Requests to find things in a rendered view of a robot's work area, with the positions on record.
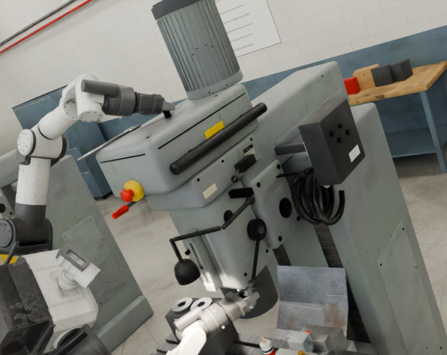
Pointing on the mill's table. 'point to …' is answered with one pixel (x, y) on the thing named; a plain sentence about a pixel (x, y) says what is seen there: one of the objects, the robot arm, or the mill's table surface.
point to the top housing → (174, 142)
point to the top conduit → (216, 139)
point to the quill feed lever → (256, 227)
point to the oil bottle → (266, 347)
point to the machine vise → (326, 339)
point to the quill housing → (225, 238)
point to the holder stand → (212, 344)
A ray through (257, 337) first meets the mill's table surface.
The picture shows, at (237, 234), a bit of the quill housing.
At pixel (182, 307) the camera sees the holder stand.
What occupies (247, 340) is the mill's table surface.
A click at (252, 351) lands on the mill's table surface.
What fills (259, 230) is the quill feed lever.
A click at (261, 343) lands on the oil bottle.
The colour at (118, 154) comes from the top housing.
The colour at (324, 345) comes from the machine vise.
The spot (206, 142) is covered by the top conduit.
